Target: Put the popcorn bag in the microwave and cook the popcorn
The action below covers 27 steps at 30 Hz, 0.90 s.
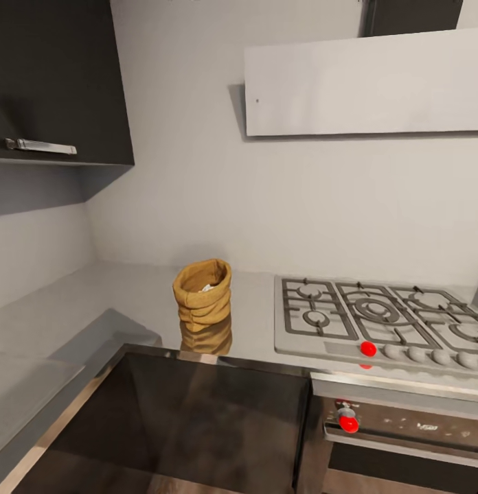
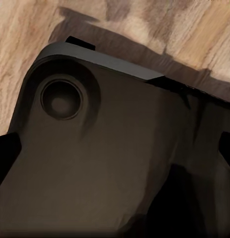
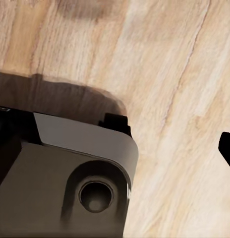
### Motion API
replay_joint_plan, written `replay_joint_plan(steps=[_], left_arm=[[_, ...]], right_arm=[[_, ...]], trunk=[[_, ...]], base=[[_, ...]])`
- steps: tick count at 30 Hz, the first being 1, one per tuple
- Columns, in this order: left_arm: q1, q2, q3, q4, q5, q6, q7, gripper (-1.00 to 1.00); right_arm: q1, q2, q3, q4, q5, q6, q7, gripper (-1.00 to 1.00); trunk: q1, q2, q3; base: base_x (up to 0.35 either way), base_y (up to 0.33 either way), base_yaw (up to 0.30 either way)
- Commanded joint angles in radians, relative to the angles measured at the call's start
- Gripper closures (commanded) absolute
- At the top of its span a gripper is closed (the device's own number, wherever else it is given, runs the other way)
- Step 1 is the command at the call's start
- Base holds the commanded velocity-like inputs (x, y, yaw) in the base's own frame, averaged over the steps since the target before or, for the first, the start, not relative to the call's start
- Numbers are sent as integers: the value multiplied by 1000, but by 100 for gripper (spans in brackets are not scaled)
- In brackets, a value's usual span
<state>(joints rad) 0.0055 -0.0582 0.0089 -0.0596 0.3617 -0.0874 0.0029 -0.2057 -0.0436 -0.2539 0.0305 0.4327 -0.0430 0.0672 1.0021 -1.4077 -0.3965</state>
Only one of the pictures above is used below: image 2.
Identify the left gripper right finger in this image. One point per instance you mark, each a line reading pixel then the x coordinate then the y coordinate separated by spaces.
pixel 224 146

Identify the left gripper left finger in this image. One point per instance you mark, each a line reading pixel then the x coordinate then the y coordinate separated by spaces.
pixel 10 148

